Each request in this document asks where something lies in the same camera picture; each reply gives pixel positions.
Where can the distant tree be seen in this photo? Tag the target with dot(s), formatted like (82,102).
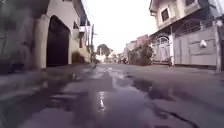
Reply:
(103,50)

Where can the dark bush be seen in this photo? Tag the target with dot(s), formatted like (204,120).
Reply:
(140,56)

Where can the pole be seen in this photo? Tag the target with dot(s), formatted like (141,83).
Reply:
(92,41)

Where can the grey asphalt road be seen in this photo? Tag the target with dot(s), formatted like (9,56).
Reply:
(126,100)

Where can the beige building with dark gate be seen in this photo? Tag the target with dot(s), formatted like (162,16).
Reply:
(50,36)

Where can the beige house with grey gate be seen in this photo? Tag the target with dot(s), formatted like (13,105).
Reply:
(190,33)

